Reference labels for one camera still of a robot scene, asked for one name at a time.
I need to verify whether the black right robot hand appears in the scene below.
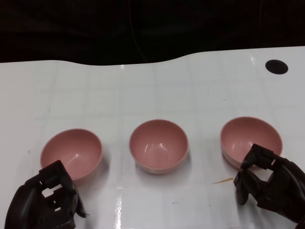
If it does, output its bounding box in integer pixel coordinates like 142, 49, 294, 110
233, 143, 305, 224

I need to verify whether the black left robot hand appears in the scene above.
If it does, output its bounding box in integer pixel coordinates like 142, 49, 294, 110
4, 159, 88, 229

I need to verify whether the pink plastic bowl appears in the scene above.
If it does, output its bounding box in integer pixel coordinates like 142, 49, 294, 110
40, 128, 103, 187
220, 116, 284, 171
129, 119, 189, 175

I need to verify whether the small tan sliver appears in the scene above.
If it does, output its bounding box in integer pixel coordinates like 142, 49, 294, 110
213, 177, 234, 185

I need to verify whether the black round table grommet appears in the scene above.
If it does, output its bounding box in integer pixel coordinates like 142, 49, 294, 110
265, 59, 289, 75

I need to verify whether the black backdrop cloth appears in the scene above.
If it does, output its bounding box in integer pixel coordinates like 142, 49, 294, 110
0, 0, 305, 66

